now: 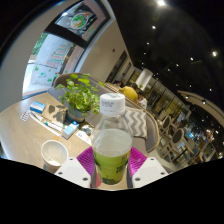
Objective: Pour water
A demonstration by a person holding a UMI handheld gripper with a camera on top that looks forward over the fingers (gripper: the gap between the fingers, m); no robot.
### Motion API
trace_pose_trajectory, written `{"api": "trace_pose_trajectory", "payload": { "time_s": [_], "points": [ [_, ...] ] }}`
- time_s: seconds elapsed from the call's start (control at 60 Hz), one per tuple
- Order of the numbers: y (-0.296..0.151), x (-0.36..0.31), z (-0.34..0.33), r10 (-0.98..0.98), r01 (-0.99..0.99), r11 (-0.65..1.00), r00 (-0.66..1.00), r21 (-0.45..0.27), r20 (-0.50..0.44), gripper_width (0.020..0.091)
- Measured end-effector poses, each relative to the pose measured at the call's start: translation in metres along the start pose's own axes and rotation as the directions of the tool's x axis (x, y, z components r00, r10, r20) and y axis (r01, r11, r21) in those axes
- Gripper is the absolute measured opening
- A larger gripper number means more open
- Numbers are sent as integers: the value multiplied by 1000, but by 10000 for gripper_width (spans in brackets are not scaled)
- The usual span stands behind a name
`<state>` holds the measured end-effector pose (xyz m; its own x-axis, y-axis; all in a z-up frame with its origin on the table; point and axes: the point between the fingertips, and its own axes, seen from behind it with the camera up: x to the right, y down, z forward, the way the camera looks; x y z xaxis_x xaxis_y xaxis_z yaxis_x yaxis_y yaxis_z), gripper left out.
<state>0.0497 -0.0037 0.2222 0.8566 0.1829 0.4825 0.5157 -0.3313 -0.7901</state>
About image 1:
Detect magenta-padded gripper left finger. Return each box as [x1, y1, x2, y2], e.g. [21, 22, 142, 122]
[54, 146, 98, 188]

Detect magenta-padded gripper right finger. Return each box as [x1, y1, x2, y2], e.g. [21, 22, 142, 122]
[128, 146, 169, 188]

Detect green-labelled clear drink bottle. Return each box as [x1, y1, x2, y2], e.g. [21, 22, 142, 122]
[90, 93, 134, 186]

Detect brown paper cup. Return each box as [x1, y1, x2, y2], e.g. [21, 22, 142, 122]
[40, 139, 69, 173]

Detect grey curved sofa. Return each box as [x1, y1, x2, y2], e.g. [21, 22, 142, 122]
[53, 72, 161, 154]

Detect small blue white carton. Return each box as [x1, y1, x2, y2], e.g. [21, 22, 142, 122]
[62, 120, 80, 140]

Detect group of dining chairs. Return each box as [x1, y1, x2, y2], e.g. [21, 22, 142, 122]
[156, 114, 214, 164]

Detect grey white chevron cushion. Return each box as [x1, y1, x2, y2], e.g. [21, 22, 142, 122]
[123, 107, 148, 139]

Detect white marker pen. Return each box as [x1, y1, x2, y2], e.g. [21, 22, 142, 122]
[30, 111, 66, 133]

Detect person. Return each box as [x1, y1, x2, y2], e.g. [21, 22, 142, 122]
[119, 84, 139, 102]
[135, 91, 148, 110]

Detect pill blister pack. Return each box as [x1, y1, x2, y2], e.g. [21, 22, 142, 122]
[19, 110, 32, 122]

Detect flat blue box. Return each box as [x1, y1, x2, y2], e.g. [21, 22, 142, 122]
[29, 100, 47, 114]

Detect green potted plant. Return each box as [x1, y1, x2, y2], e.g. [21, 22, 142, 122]
[54, 73, 105, 124]

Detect white round column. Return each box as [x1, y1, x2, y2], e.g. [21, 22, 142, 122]
[134, 68, 154, 92]

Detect framed food poster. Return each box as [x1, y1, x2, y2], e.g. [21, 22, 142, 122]
[54, 1, 109, 43]

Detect ceiling spotlights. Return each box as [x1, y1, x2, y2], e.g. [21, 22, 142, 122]
[146, 0, 224, 101]

